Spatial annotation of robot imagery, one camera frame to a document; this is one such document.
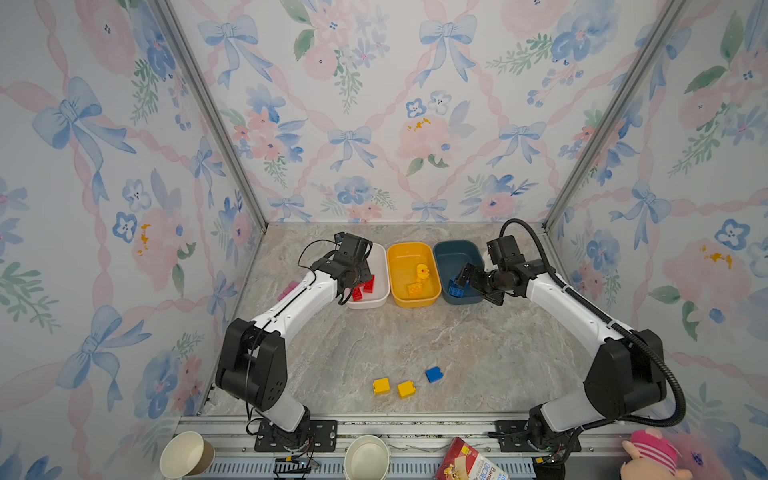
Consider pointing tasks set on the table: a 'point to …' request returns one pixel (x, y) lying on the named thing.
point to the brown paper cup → (186, 453)
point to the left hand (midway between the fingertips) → (361, 268)
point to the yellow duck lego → (422, 273)
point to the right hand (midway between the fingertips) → (465, 284)
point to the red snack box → (460, 461)
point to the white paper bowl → (366, 458)
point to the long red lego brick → (356, 294)
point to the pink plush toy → (652, 457)
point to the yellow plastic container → (414, 276)
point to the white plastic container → (378, 264)
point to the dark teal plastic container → (452, 257)
